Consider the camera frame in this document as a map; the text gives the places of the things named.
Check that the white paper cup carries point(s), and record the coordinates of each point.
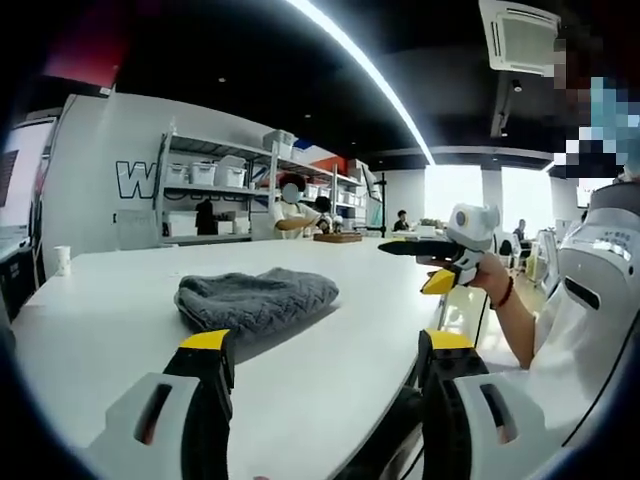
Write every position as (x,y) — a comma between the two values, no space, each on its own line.
(62,261)

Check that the wall screen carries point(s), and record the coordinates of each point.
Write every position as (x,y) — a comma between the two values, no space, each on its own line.
(15,175)

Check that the black pole stand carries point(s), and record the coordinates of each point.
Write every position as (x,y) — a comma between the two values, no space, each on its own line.
(383,205)

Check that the grey metal shelf rack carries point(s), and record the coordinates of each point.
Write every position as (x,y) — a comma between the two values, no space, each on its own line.
(272,190)

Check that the ceiling light strip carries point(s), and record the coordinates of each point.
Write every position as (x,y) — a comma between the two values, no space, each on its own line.
(390,95)

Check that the person's right hand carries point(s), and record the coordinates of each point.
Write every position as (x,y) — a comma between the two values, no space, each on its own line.
(492,275)

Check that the grey towel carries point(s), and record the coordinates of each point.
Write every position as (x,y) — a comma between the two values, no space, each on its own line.
(255,300)

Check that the white worn chest device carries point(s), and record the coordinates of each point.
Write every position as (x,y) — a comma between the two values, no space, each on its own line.
(600,270)

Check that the brown wooden tray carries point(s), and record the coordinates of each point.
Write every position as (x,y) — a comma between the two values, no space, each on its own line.
(337,238)

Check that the ceiling air conditioner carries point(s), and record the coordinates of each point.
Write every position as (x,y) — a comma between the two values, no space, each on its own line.
(520,35)

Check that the person's white shirt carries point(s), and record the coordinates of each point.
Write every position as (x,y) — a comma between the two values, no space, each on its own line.
(550,350)

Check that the black ceiling spotlight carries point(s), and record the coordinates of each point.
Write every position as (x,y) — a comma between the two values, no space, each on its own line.
(517,86)

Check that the group of white storage boxes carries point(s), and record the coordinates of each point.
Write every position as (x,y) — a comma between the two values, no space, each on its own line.
(202,173)

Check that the black bag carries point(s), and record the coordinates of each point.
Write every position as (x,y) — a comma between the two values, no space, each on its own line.
(204,218)

